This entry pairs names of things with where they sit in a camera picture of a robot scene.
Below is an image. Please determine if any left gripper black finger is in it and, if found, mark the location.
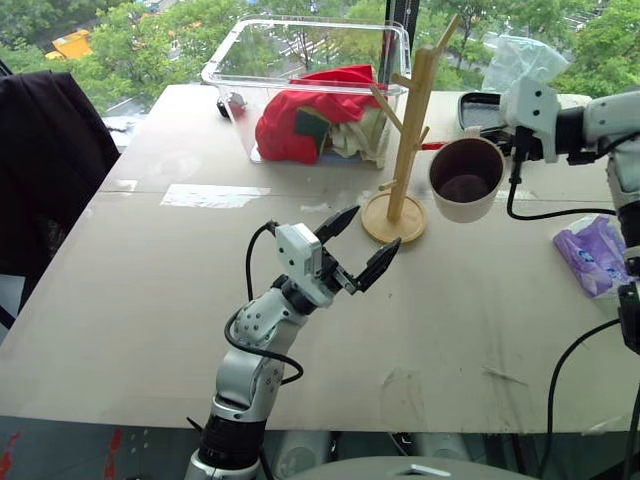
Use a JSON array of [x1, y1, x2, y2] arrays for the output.
[[345, 236, 403, 295], [313, 204, 362, 247]]

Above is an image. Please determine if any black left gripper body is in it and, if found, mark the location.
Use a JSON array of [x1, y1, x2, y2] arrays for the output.
[[316, 243, 360, 297]]

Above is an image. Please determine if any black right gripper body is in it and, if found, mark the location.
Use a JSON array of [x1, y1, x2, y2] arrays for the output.
[[510, 125, 545, 163]]

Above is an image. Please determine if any beige mug with dark inside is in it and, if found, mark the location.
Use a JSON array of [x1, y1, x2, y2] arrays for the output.
[[428, 126, 507, 225]]

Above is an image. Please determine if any wooden mug tree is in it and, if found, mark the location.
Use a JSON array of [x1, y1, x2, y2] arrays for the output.
[[360, 13, 462, 246]]

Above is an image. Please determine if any black flat tray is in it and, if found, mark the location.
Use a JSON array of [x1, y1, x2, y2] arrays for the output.
[[456, 90, 517, 146]]

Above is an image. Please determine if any clear crumpled plastic bag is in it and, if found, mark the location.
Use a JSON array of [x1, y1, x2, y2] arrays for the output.
[[481, 34, 572, 97]]

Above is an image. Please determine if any crumpled white cloth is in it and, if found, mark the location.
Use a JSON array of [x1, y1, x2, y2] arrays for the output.
[[327, 106, 392, 169]]

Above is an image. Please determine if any red cloth with green patch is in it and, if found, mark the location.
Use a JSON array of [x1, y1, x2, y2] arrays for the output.
[[254, 64, 390, 167]]

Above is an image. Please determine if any purple tissue pack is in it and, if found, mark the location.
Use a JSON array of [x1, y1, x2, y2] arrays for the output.
[[551, 213, 637, 301]]

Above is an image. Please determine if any clear tape patch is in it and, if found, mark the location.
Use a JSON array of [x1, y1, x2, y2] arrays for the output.
[[159, 183, 274, 210]]

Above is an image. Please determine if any small black round object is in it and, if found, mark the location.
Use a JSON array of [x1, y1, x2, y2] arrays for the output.
[[215, 91, 248, 120]]

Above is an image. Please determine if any clear plastic storage bin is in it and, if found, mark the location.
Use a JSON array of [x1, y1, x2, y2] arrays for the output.
[[200, 18, 415, 170]]

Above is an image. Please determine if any grey rounded robot body shape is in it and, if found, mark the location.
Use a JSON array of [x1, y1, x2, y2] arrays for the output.
[[297, 454, 544, 480]]

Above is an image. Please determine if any black jacket on chair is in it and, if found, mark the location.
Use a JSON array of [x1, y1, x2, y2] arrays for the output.
[[0, 59, 122, 346]]

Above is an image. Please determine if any yellow vehicle outside window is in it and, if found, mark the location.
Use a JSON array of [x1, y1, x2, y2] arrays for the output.
[[43, 28, 95, 62]]

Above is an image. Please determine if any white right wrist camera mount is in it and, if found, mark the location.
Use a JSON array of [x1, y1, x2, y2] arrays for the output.
[[501, 76, 561, 165]]

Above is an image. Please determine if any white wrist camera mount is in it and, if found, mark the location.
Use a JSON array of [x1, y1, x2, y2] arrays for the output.
[[501, 76, 561, 165], [274, 222, 332, 307]]

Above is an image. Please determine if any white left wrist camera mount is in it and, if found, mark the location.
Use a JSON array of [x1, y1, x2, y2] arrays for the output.
[[274, 222, 332, 307]]

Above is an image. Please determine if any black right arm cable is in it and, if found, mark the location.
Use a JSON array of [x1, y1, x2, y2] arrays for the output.
[[506, 158, 618, 222]]

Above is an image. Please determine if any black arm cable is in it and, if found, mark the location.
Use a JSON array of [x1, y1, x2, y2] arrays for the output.
[[223, 219, 305, 387], [506, 158, 618, 222]]

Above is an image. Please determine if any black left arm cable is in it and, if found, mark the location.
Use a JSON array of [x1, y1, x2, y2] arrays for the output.
[[223, 219, 305, 387]]

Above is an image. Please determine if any black window frame post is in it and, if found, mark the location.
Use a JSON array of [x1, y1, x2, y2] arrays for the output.
[[383, 0, 422, 69]]

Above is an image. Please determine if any black cable at table edge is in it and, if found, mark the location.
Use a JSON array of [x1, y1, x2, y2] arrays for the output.
[[537, 317, 640, 480]]

